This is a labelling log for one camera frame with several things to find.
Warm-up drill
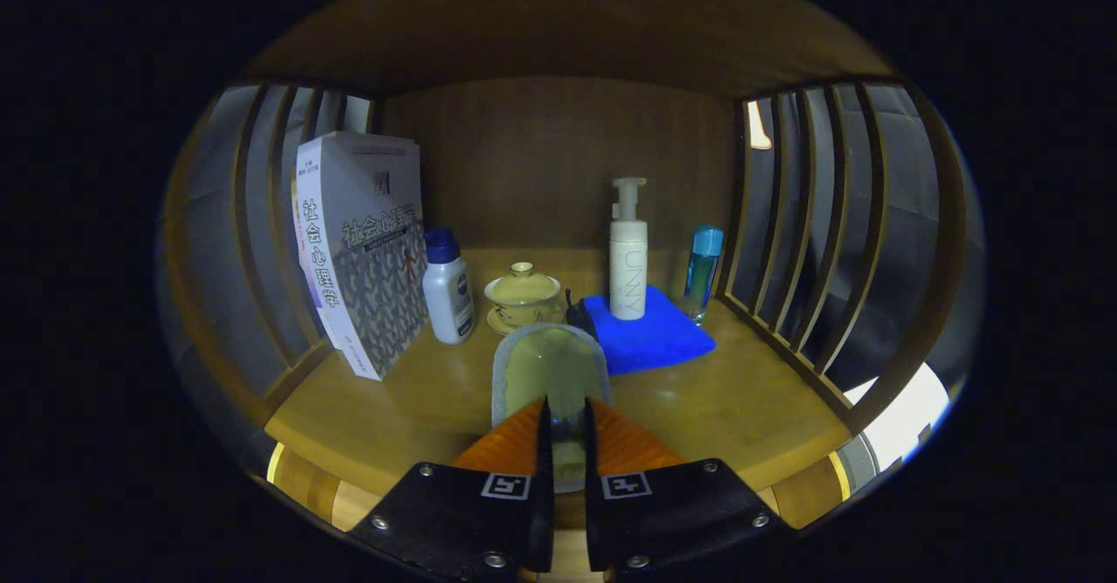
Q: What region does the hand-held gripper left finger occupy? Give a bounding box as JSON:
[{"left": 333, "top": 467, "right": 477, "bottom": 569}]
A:
[{"left": 347, "top": 395, "right": 555, "bottom": 580}]

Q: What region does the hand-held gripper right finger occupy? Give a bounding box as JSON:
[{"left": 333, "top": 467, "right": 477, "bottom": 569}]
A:
[{"left": 583, "top": 397, "right": 791, "bottom": 577}]

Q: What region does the yellow grey scrub brush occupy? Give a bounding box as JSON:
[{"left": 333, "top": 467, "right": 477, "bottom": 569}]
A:
[{"left": 490, "top": 322, "right": 612, "bottom": 494}]

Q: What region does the wooden countertop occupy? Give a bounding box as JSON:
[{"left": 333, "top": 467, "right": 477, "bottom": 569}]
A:
[{"left": 264, "top": 247, "right": 852, "bottom": 497}]

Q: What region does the brown wooden cabinet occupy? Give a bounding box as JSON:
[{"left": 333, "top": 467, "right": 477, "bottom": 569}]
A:
[{"left": 157, "top": 0, "right": 987, "bottom": 566}]

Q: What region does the blue folded cloth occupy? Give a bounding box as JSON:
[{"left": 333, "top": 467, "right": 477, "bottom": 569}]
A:
[{"left": 580, "top": 285, "right": 716, "bottom": 376}]

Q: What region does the small black object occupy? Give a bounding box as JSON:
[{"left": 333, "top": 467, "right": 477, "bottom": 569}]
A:
[{"left": 565, "top": 289, "right": 600, "bottom": 341}]

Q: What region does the yellow lidded tea cup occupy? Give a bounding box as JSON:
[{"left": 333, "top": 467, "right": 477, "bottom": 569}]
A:
[{"left": 484, "top": 262, "right": 566, "bottom": 336}]

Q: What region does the white bottle blue cap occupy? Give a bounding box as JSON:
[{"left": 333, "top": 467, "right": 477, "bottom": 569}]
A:
[{"left": 422, "top": 226, "right": 476, "bottom": 345}]

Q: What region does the white pump bottle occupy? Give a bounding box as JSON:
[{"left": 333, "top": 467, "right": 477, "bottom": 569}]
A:
[{"left": 609, "top": 177, "right": 648, "bottom": 321}]

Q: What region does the clear blue bottle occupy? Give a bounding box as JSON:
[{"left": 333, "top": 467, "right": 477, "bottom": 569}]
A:
[{"left": 683, "top": 225, "right": 724, "bottom": 326}]

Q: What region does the thick white book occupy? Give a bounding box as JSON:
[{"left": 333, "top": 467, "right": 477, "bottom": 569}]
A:
[{"left": 295, "top": 132, "right": 430, "bottom": 381}]

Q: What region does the white furniture unit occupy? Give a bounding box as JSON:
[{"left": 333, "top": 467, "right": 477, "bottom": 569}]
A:
[{"left": 842, "top": 362, "right": 950, "bottom": 488}]

